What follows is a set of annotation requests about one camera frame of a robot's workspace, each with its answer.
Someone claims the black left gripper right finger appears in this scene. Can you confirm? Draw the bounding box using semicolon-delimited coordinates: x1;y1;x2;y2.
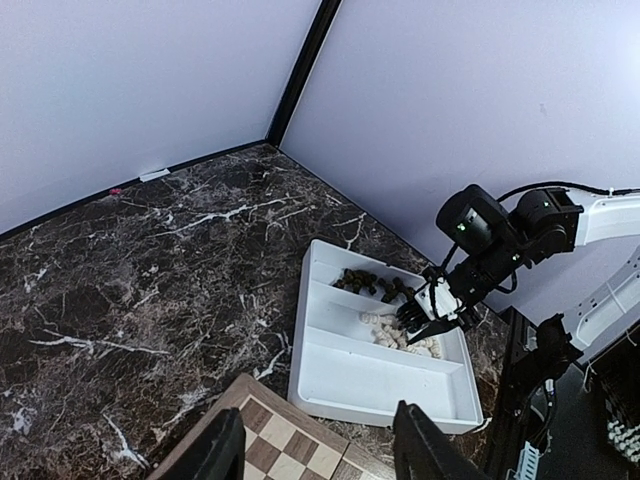
393;400;488;480

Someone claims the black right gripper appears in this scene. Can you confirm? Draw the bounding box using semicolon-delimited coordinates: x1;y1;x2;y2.
407;306;480;345

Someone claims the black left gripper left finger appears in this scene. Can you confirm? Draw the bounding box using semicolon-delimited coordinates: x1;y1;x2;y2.
149;407;245;480

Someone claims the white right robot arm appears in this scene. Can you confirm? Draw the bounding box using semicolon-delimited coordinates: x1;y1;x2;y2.
396;182;639;344

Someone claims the pile of white chess pieces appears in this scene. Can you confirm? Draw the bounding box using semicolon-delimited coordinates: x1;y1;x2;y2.
360;313;443;359

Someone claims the wooden chess board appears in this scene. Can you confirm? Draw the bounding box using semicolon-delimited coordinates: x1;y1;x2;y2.
165;374;396;479

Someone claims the pile of dark chess pieces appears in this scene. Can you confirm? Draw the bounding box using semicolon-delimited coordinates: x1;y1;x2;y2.
332;268;416;304

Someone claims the white divided plastic tray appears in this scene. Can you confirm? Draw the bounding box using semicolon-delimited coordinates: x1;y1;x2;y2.
287;240;484;435

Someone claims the white paper label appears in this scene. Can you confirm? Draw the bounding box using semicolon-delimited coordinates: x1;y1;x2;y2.
138;168;170;183

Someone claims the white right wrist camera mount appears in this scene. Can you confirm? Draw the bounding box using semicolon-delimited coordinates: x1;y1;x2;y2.
396;266;463;334

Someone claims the black front rail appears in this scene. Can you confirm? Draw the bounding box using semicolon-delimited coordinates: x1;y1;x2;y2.
483;307;639;479

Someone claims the black enclosure frame post right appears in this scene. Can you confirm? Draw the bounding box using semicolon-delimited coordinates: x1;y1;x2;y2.
265;0;342;148

